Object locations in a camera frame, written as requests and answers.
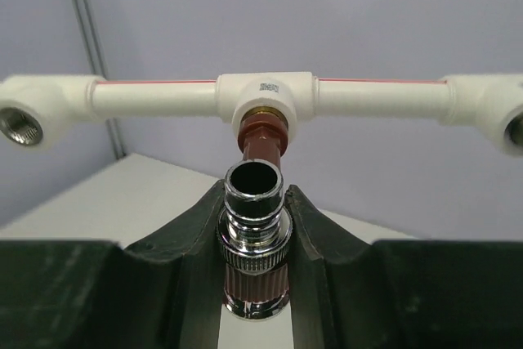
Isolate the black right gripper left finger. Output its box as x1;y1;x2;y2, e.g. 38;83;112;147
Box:
1;181;225;348

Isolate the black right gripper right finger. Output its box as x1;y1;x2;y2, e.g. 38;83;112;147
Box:
285;186;522;348

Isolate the brown faucet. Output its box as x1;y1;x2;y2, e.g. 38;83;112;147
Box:
217;107;293;320

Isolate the white PVC pipe frame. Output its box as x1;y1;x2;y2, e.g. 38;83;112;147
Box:
1;72;522;156

